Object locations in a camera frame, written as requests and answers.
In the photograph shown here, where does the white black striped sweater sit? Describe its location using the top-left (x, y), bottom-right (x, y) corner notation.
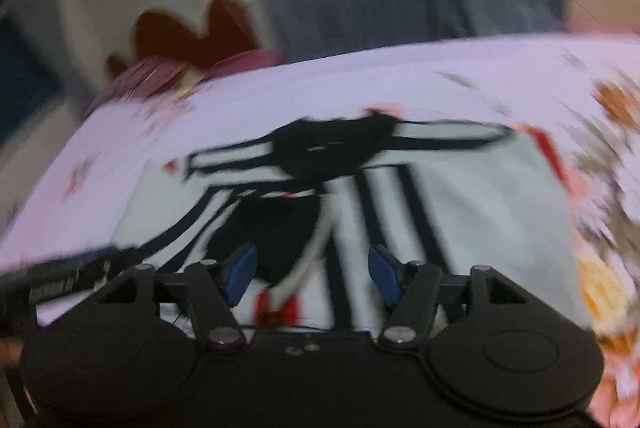
top-left (113, 113), bottom-right (589, 330)

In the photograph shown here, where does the pink pillow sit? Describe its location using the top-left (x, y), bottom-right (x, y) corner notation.
top-left (91, 50), bottom-right (282, 109)

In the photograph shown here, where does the pink floral bed sheet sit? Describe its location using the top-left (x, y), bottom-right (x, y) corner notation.
top-left (1, 36), bottom-right (639, 427)

